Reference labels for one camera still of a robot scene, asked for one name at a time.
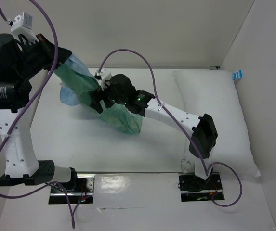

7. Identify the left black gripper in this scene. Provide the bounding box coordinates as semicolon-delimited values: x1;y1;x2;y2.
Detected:
15;33;71;80

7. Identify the blue green pillowcase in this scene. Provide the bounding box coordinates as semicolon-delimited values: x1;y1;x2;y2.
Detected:
54;54;143;134

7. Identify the white pillow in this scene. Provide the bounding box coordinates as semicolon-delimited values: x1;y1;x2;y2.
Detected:
172;70;261;178

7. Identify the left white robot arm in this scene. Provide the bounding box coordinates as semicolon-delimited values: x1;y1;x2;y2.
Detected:
0;34;55;186

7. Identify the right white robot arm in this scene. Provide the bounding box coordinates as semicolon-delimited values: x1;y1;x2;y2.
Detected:
90;72;218;189

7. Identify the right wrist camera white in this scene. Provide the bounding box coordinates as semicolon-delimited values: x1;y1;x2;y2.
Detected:
94;68;112;90

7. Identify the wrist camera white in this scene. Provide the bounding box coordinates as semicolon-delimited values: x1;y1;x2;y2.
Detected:
94;68;112;90
10;12;39;43

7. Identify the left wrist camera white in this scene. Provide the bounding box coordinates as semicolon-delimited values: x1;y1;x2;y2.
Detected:
10;12;39;43

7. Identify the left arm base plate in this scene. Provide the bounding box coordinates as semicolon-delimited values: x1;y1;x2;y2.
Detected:
48;173;95;205

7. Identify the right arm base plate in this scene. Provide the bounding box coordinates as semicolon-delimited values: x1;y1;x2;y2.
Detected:
177;172;224;202

